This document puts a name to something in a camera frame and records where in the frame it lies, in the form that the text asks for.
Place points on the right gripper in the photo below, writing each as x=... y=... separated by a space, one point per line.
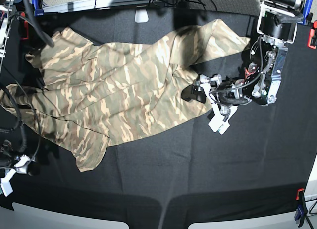
x=12 y=162

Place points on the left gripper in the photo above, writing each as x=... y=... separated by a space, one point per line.
x=224 y=96

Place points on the camouflage t-shirt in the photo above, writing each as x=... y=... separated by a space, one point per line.
x=99 y=96

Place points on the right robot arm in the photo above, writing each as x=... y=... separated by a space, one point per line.
x=6 y=21

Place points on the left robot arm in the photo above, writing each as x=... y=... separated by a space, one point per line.
x=276 y=27

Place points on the black table cloth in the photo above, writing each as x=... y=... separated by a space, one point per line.
x=187 y=174

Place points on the orange blue clamp bottom right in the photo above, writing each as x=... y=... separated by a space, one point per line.
x=301 y=214

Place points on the orange clamp far right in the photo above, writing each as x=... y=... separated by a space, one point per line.
x=312 y=39

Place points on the white tab on cloth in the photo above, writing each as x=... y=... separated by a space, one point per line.
x=141 y=15

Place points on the blue clamp top right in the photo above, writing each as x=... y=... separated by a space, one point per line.
x=306 y=10

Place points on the orange clamp far left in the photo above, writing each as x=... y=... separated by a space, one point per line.
x=23 y=29

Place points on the blue clamp top left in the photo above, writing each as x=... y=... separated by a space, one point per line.
x=37 y=6

